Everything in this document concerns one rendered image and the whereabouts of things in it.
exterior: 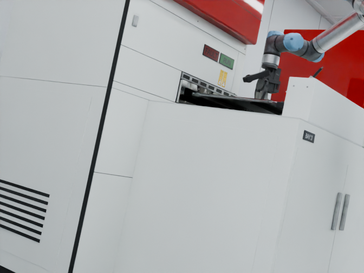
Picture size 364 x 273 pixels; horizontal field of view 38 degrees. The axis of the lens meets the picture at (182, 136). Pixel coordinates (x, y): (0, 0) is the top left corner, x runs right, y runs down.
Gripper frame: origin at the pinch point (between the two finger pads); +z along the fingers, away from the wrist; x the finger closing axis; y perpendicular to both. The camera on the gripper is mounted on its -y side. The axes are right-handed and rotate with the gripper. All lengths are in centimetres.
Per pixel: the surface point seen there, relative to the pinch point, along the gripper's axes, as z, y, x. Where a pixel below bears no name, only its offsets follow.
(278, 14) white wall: -148, 149, 300
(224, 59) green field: -18.8, -16.7, 7.5
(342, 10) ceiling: -184, 242, 323
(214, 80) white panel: -8.1, -20.0, 5.6
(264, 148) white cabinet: 20, -24, -61
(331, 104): 1, 0, -56
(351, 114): -0.2, 17.1, -44.7
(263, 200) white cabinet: 37, -22, -63
